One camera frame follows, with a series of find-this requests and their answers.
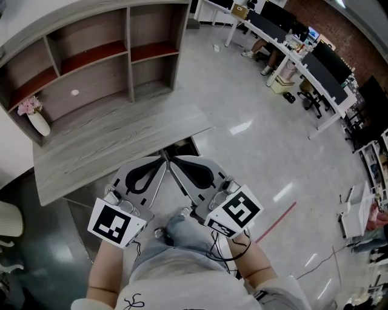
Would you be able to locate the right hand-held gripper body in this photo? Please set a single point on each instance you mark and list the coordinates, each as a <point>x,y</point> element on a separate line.
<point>239,212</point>

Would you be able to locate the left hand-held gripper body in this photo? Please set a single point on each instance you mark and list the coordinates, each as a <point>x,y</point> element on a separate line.
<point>110,224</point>

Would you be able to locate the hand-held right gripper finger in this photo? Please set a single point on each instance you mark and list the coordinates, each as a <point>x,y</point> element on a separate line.
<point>189,190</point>
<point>212,168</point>

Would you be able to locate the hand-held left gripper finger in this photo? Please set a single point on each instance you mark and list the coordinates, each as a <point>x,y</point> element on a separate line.
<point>154,190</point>
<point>121,177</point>

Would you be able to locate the person's right forearm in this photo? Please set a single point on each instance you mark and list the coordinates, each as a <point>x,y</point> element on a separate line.
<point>257,266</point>

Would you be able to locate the person's left forearm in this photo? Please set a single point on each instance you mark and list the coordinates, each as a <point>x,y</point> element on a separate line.
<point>106,272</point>

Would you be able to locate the long white office desk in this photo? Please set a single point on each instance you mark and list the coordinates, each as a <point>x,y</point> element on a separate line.
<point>325,125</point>

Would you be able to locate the black office chair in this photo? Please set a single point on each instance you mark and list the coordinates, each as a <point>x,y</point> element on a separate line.
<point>354,127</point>
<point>313,100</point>

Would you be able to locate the person's right grey shoe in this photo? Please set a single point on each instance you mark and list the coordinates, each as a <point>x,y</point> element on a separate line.
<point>184,212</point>

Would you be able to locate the person's grey shoe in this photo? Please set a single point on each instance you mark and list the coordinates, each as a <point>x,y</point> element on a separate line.
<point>184,212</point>
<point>159,232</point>

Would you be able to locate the red floor tape strip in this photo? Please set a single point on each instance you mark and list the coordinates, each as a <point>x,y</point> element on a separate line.
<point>276,222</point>

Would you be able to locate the person's left grey shoe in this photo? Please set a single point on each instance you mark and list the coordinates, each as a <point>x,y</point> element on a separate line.
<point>159,232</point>

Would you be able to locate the person's blue jeans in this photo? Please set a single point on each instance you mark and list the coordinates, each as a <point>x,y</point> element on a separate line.
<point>188,233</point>

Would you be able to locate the person's white t-shirt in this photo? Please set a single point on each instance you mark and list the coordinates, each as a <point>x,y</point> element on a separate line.
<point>182,281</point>

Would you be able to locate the small white round disc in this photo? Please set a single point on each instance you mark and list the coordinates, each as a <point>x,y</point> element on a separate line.
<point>74,93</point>

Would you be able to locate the white ribbed vase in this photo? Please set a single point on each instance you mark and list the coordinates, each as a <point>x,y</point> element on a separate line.
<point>39,124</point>

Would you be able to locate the grey wooden shelf unit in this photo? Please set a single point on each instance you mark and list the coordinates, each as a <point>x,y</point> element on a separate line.
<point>91,81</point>

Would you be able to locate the white ribbed chair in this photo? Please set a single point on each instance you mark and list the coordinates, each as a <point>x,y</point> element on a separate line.
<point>10,218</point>

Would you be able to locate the small black floor object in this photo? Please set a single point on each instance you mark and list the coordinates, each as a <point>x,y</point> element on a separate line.
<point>289,97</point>

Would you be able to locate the cream storage box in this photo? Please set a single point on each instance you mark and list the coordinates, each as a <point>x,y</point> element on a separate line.
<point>282,86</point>

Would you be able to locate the pink flower bunch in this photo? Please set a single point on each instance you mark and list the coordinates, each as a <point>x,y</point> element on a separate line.
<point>30,106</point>

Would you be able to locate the small white cabinet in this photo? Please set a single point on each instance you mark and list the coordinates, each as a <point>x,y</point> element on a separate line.
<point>359,212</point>

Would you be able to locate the pink waste bin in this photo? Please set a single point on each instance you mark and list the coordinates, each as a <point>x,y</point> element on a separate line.
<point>288,69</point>

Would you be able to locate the white shelf rack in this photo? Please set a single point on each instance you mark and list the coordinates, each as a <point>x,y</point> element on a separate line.
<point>374,169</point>

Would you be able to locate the yellow cardboard box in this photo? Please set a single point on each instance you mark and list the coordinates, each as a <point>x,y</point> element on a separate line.
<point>240,10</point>

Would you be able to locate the black computer monitor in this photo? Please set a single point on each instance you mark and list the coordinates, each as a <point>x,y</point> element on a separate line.
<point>374,94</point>
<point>277,13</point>
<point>333,59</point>

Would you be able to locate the long ceiling light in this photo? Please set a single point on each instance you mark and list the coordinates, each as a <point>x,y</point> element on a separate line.
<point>339,2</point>

